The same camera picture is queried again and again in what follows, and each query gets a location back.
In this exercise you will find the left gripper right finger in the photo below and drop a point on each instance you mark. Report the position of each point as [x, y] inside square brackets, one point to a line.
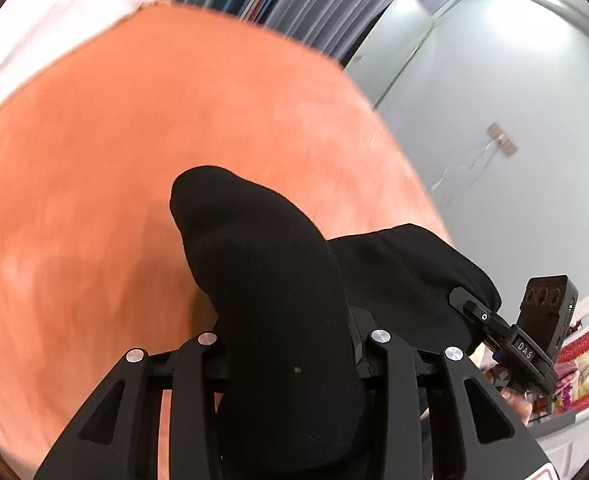
[474, 433]

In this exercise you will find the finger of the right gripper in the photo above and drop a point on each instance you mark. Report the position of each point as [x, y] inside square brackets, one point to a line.
[470, 307]

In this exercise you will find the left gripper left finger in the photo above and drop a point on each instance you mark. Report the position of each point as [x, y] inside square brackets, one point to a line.
[115, 433]

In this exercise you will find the black pants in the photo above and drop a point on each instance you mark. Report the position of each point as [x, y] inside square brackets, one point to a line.
[294, 407]

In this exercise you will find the person's right hand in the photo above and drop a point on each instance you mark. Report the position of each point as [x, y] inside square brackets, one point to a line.
[519, 403]

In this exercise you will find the orange velvet bed cover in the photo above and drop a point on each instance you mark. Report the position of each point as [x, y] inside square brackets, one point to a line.
[91, 262]

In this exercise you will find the white bed sheet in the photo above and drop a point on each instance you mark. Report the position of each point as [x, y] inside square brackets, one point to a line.
[34, 33]

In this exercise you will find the black camera box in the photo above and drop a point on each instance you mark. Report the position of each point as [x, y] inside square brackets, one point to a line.
[546, 311]

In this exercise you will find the wall power socket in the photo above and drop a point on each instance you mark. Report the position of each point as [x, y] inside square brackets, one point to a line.
[498, 135]

